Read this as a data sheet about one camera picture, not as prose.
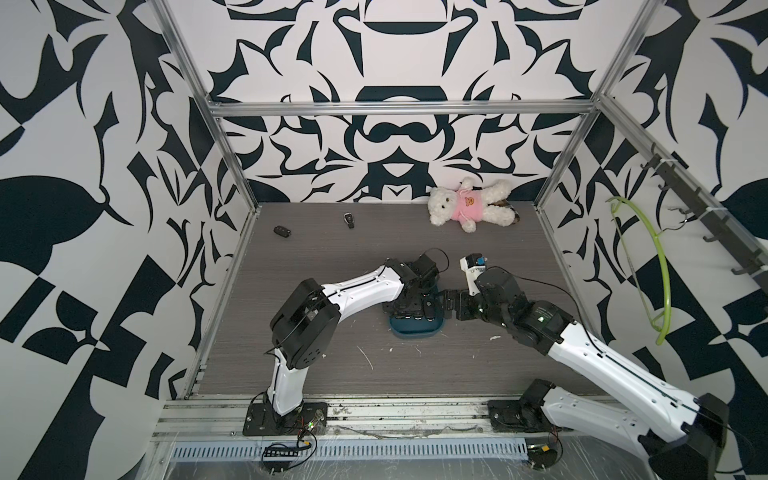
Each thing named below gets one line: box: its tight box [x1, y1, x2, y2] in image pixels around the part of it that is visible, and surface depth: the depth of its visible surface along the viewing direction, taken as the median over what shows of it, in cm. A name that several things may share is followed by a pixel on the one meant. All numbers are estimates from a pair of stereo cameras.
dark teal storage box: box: [388, 316, 445, 338], surface depth 90 cm
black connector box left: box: [262, 447, 299, 473], surface depth 74 cm
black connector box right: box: [527, 444, 558, 471], surface depth 73 cm
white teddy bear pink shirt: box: [428, 177, 520, 233], surface depth 113 cm
